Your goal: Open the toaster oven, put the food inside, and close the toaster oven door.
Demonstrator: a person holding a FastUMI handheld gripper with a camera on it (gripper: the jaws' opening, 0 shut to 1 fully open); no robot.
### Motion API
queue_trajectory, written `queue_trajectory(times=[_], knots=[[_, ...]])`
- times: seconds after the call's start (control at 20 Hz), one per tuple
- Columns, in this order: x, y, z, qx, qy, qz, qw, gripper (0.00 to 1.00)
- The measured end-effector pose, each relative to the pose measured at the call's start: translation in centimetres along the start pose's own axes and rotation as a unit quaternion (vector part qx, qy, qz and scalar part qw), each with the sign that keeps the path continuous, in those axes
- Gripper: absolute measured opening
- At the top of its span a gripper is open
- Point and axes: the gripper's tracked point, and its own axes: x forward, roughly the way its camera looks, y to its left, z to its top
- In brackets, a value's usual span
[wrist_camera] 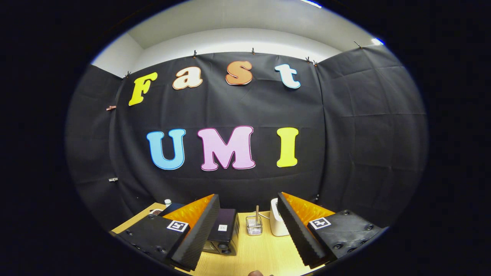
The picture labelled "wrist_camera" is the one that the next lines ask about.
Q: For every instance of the black toaster oven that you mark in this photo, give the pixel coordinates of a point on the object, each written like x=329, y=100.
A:
x=226, y=218

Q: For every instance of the white handheld device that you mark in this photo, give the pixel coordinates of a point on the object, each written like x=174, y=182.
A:
x=157, y=211

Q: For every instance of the wooden stick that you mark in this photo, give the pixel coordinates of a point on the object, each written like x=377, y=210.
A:
x=257, y=212

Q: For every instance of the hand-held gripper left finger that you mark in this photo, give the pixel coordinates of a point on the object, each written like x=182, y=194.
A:
x=203, y=228

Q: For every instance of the row of black clips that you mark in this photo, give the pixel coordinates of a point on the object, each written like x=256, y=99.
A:
x=194, y=53

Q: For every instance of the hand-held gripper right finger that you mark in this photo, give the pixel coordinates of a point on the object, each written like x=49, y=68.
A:
x=295, y=230

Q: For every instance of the cream white toaster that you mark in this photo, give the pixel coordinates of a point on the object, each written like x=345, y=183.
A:
x=277, y=224

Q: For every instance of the small ceiling light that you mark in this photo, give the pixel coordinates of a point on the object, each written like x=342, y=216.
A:
x=377, y=41

